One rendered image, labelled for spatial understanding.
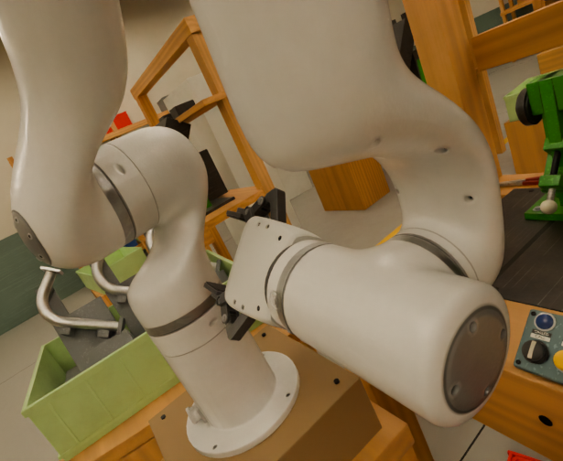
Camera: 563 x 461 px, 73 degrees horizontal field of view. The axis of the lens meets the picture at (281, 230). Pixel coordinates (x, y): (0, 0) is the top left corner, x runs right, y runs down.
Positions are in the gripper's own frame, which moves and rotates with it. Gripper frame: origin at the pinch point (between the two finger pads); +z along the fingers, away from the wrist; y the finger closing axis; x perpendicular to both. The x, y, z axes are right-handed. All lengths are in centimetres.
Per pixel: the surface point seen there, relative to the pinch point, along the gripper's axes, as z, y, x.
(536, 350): -22.6, -0.5, -32.5
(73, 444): 53, -57, -3
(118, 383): 52, -42, -9
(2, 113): 675, 66, 77
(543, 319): -21.9, 3.4, -34.0
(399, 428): -10.0, -17.6, -29.6
